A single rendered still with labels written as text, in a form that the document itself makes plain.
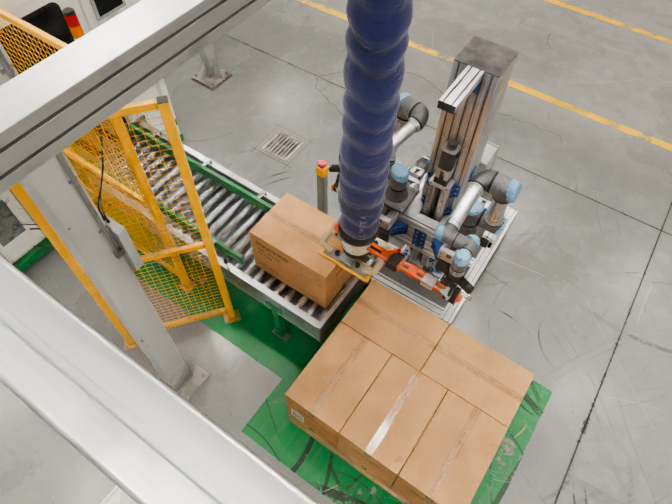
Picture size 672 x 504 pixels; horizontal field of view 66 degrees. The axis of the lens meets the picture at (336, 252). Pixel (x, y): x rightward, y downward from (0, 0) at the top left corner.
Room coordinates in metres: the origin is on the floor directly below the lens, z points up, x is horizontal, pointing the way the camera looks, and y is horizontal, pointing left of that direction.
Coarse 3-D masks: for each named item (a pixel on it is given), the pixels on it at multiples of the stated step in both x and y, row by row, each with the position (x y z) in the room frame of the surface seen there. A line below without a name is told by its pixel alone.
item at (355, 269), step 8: (336, 248) 1.71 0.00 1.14; (328, 256) 1.65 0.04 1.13; (336, 256) 1.65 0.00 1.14; (336, 264) 1.61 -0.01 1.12; (344, 264) 1.60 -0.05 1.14; (352, 264) 1.60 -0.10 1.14; (360, 264) 1.60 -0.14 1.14; (352, 272) 1.55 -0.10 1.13; (360, 272) 1.55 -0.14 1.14; (368, 280) 1.50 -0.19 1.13
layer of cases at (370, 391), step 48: (384, 288) 1.79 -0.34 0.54; (336, 336) 1.42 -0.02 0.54; (384, 336) 1.44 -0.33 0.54; (432, 336) 1.45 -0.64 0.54; (336, 384) 1.11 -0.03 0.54; (384, 384) 1.12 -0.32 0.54; (432, 384) 1.13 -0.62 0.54; (480, 384) 1.14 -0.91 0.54; (528, 384) 1.15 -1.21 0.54; (336, 432) 0.83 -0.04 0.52; (384, 432) 0.83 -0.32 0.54; (432, 432) 0.84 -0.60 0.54; (480, 432) 0.85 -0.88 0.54; (384, 480) 0.63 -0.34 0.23; (432, 480) 0.58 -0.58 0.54; (480, 480) 0.58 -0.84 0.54
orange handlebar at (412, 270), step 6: (336, 228) 1.77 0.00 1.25; (378, 246) 1.65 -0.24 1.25; (372, 252) 1.61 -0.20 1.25; (378, 252) 1.61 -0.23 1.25; (384, 258) 1.57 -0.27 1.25; (408, 264) 1.54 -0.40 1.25; (402, 270) 1.50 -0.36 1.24; (408, 270) 1.50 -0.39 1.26; (414, 270) 1.50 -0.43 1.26; (420, 270) 1.50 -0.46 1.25; (414, 276) 1.47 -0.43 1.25; (438, 282) 1.43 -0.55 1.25; (432, 288) 1.40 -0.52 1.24; (438, 288) 1.39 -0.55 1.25; (444, 288) 1.40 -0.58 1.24
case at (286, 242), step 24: (264, 216) 2.07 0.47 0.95; (288, 216) 2.07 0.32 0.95; (312, 216) 2.08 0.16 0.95; (264, 240) 1.88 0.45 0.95; (288, 240) 1.88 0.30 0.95; (312, 240) 1.89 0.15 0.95; (336, 240) 1.90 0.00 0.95; (264, 264) 1.90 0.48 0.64; (288, 264) 1.78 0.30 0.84; (312, 264) 1.71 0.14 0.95; (312, 288) 1.67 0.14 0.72; (336, 288) 1.72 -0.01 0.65
